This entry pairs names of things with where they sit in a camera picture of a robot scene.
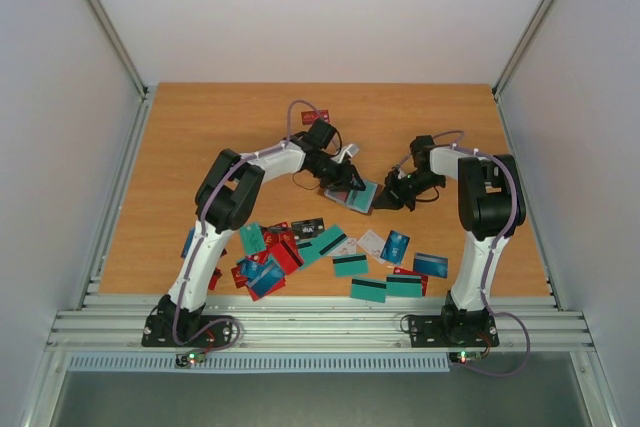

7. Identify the white card centre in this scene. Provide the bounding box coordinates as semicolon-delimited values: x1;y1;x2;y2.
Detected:
328;237;357;257

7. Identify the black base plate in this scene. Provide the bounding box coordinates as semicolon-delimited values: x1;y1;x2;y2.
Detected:
141;294;240;350
407;315;500;349

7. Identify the teal card upper left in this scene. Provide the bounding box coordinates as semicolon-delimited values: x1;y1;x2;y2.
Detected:
239;222;266;256

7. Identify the red vip card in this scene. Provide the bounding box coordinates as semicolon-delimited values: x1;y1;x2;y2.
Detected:
325;189;350;204

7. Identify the blue card lower pile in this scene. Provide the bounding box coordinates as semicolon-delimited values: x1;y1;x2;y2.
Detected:
245;260;286;301

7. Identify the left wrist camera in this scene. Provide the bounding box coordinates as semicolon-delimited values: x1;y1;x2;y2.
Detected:
333;143;360;163

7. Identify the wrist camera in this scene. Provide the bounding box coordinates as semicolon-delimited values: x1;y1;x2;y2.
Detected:
392;165;406;179
333;143;360;163

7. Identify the red card black stripe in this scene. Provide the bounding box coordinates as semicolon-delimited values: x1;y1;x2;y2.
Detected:
208;268;222;291
270;241;304;275

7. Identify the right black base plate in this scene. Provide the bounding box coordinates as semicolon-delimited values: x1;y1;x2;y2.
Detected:
407;315;500;349

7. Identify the black vip card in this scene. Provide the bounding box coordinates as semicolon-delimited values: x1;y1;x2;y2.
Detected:
291;218;325;242

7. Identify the brown leather card holder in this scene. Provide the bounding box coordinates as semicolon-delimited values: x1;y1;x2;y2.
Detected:
320;180;380;215

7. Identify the slotted grey cable duct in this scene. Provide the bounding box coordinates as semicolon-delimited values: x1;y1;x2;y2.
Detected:
67;352;450;374

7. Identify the red card black stripe left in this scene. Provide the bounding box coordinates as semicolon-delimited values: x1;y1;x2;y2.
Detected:
208;268;222;291

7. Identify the red card bottom right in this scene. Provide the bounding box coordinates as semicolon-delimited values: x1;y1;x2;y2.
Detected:
393;267;428;297

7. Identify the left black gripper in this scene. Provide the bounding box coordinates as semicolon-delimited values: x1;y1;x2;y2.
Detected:
310;155;367;193

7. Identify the white card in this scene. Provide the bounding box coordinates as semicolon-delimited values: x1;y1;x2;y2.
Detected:
357;230;385;264
328;237;357;257

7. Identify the blue card far left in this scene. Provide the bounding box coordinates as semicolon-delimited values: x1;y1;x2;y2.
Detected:
180;227;195;259

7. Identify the lone red card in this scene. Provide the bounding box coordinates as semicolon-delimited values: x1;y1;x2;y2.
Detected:
300;110;330;126

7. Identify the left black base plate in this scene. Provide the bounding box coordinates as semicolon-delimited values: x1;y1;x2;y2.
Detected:
141;294;240;350

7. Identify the blue card far right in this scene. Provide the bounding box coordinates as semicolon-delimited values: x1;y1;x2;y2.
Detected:
413;252;448;279

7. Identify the white card right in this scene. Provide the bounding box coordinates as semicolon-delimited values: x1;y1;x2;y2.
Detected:
357;230;385;264

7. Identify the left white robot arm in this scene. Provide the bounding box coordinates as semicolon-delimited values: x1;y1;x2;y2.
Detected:
143;119;365;346

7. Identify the teal card bottom right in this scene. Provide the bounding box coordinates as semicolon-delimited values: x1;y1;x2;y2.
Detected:
386;275;423;298

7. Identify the teal card black stripe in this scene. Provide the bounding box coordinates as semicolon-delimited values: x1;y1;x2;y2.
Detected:
332;254;369;278
346;181;378;214
350;277;387;303
297;225;347;269

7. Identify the red card black stripe centre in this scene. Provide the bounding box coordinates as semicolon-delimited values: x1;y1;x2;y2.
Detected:
270;241;304;275

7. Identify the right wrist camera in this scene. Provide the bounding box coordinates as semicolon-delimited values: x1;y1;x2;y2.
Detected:
392;165;406;179

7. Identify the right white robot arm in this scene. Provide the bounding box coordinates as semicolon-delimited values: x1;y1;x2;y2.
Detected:
372;135;526;345

